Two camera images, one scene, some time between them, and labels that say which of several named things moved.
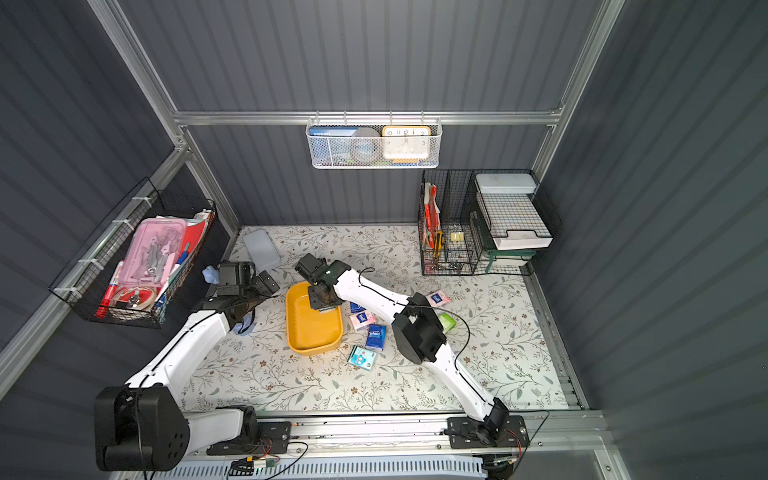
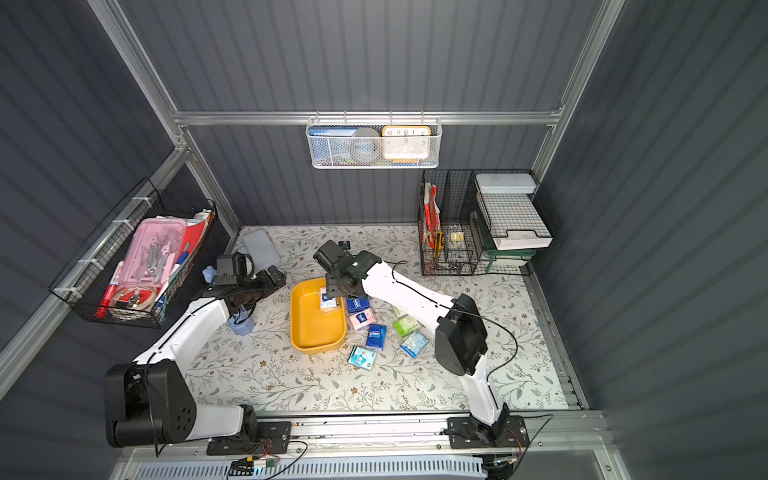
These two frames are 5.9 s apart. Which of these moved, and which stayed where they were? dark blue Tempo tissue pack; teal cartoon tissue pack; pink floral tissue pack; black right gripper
Moved: black right gripper
Stayed: pink floral tissue pack; dark blue Tempo tissue pack; teal cartoon tissue pack
